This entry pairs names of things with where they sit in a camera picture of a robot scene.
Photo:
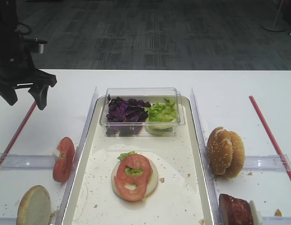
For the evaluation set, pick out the remaining tomato slices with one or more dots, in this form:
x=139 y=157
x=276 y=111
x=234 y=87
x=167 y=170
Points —
x=63 y=165

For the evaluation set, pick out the sesame bun rear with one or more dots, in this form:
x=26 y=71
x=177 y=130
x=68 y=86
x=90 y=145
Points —
x=238 y=156

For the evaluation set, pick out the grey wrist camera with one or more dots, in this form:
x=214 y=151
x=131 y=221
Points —
x=35 y=45

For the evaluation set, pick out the left clear long divider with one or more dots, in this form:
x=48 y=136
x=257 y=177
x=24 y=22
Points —
x=75 y=164

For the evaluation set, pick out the stacked meat patties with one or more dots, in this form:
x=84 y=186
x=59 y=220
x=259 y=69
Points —
x=235 y=211

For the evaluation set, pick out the right upper clear rail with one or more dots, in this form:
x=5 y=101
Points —
x=277 y=163

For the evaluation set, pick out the clear long divider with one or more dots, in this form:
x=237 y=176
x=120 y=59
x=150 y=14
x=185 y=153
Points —
x=75 y=164
x=214 y=212

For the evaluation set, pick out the right red straw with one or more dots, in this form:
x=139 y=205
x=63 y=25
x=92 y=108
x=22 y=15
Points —
x=271 y=137

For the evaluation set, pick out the clear rail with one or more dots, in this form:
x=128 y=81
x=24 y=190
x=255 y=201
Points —
x=277 y=163
x=7 y=221
x=18 y=162
x=275 y=220

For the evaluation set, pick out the sesame bun front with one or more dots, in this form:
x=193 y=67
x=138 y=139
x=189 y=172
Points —
x=219 y=150

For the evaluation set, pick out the green lettuce leaf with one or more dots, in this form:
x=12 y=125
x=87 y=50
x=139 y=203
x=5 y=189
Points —
x=128 y=170

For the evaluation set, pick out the right clear long divider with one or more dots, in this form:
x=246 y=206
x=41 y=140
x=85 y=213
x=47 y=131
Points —
x=214 y=212

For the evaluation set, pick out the white meat holder block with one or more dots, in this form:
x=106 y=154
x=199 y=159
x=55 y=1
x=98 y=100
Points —
x=257 y=217

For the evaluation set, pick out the white round stand base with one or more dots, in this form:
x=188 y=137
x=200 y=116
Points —
x=275 y=26

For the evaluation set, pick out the left upper clear rail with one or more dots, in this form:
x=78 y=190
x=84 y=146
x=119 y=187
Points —
x=18 y=162

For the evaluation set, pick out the purple cabbage leaves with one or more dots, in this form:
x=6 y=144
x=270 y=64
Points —
x=125 y=111

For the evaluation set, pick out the upright bun half left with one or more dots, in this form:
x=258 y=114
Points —
x=35 y=207

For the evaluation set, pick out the shredded green lettuce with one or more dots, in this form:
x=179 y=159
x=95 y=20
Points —
x=161 y=113

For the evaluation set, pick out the left lower clear rail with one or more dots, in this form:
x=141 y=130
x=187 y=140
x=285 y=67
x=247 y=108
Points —
x=7 y=221

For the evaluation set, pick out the right lower clear rail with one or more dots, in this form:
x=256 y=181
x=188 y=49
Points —
x=275 y=220

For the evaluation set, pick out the sesame bun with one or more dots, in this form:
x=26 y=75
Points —
x=238 y=156
x=219 y=150

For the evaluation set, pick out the white tomato holder block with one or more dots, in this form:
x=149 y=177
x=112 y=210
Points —
x=56 y=153

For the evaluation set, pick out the clear plastic container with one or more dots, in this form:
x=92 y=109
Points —
x=151 y=95

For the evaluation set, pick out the silver metal tray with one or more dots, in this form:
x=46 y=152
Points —
x=180 y=197

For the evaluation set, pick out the tomato slice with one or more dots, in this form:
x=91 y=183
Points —
x=133 y=187

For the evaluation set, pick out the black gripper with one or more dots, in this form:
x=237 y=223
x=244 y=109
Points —
x=17 y=71

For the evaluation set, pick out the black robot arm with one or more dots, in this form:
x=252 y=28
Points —
x=9 y=19

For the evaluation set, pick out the red straw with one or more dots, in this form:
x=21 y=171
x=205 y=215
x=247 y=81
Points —
x=271 y=137
x=17 y=133

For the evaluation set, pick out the left red straw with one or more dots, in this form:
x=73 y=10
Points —
x=17 y=133

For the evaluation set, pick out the bottom bun on tray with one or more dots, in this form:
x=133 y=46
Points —
x=151 y=185

